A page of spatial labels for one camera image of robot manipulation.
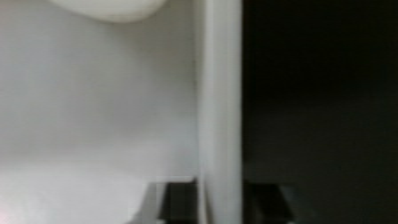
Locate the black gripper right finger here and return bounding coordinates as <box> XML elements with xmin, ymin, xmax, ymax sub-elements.
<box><xmin>243</xmin><ymin>182</ymin><xmax>298</xmax><ymax>224</ymax></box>

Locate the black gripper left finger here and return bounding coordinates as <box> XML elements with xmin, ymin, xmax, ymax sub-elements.
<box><xmin>126</xmin><ymin>181</ymin><xmax>199</xmax><ymax>224</ymax></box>

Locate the white square tabletop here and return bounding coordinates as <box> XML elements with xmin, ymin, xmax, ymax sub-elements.
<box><xmin>0</xmin><ymin>0</ymin><xmax>243</xmax><ymax>224</ymax></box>

